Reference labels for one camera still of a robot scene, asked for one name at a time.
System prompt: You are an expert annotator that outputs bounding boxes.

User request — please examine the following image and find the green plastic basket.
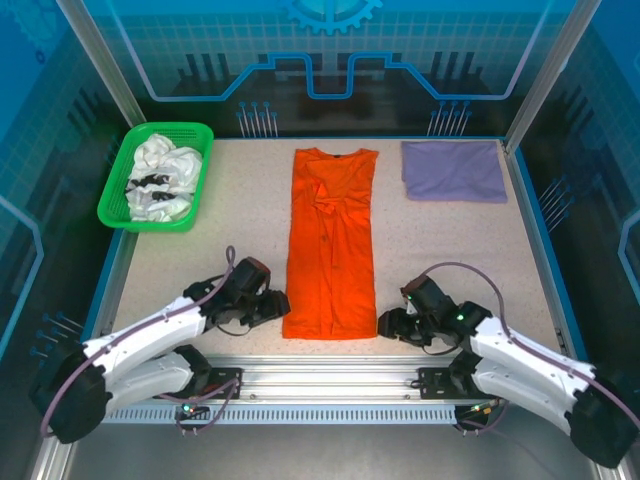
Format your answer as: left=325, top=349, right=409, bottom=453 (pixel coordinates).
left=97, top=121, right=215, bottom=234

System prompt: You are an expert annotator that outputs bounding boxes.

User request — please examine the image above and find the aluminium mounting rail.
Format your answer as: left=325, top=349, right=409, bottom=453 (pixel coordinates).
left=64, top=355, right=601, bottom=402

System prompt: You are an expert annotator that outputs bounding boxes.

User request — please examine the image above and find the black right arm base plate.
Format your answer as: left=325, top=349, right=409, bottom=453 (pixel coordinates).
left=417, top=366, right=481, bottom=400

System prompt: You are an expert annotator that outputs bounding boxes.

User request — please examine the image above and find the white t-shirt with black print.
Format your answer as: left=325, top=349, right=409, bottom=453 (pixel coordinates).
left=124, top=131, right=205, bottom=223

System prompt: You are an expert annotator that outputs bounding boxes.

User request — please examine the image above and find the orange t-shirt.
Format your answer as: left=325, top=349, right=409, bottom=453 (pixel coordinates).
left=281, top=147, right=380, bottom=341

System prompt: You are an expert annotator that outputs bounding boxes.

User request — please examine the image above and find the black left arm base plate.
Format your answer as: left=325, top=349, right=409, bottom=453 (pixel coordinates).
left=189, top=366, right=245, bottom=400

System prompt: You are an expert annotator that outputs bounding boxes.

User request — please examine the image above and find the aluminium frame post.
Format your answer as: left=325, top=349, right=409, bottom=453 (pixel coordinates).
left=503, top=0, right=601, bottom=154
left=54, top=0, right=147, bottom=132

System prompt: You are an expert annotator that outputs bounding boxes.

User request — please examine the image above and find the aluminium side rail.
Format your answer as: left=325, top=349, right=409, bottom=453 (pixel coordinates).
left=502, top=142, right=574, bottom=362
left=83, top=232, right=129, bottom=364

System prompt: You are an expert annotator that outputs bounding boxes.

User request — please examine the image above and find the slotted grey cable duct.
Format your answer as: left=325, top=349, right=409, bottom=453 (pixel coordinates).
left=99, top=404, right=471, bottom=426

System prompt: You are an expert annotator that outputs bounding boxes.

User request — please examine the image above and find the folded purple t-shirt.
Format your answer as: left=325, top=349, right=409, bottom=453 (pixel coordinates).
left=401, top=140, right=509, bottom=205

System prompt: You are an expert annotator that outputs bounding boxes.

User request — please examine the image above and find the small black connector with led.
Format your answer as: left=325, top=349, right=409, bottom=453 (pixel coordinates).
left=174, top=397, right=211, bottom=422
left=457, top=399, right=504, bottom=422

